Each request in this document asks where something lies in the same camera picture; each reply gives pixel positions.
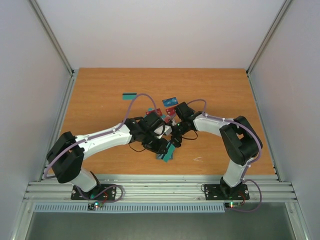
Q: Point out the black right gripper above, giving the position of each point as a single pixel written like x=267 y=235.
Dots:
x=176 y=136

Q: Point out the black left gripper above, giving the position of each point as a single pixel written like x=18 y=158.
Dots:
x=158 y=150

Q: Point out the teal card black stripe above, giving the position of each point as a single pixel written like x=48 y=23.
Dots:
x=128 y=96

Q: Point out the teal leather card holder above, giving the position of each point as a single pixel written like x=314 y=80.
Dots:
x=160 y=156

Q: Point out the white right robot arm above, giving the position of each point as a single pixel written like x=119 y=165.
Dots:
x=241 y=142

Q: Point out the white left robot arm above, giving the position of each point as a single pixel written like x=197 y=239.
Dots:
x=67 y=154

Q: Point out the white card red circle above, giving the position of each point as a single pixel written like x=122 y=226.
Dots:
x=167 y=119

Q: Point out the blue card top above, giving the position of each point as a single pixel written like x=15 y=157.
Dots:
x=170 y=102

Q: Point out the left controller board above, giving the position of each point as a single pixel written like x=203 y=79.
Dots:
x=95 y=206

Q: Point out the controller board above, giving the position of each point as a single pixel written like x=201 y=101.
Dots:
x=95 y=206
x=232 y=204

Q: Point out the right controller board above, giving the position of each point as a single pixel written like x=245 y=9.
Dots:
x=232 y=204

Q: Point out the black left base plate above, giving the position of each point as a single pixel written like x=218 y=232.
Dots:
x=99 y=193

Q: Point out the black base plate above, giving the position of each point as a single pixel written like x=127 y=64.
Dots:
x=99 y=193
x=214 y=192

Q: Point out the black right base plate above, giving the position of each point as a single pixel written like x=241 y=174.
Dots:
x=214 y=192

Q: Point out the grey slotted cable duct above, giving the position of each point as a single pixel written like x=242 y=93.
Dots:
x=131 y=208

